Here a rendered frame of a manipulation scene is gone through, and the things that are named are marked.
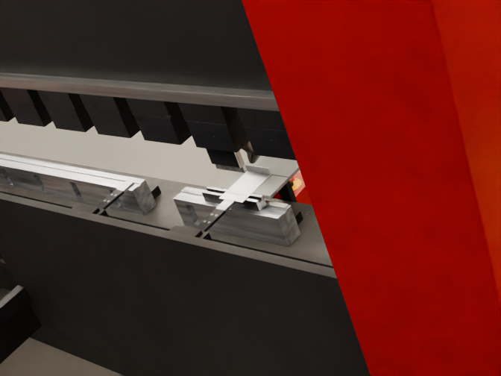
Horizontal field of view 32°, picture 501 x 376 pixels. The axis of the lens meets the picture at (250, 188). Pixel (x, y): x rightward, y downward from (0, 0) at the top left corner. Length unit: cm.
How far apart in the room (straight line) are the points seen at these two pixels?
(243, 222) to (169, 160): 256
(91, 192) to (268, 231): 74
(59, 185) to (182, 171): 184
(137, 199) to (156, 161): 228
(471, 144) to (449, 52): 11
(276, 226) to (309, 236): 10
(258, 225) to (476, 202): 136
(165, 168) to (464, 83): 393
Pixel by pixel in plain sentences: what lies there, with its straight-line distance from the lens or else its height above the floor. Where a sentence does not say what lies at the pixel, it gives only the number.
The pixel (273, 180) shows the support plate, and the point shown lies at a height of 100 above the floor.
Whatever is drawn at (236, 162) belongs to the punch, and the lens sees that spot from 224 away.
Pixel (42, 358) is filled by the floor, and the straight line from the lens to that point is 390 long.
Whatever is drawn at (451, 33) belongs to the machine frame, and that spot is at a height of 180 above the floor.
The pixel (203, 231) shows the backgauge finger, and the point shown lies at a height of 102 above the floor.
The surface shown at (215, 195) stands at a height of 100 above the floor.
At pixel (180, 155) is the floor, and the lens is 489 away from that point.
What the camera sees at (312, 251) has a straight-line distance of 226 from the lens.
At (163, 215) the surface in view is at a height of 87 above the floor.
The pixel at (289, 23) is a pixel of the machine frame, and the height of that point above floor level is 182.
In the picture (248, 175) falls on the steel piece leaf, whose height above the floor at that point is 100.
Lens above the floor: 218
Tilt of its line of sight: 30 degrees down
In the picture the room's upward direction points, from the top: 21 degrees counter-clockwise
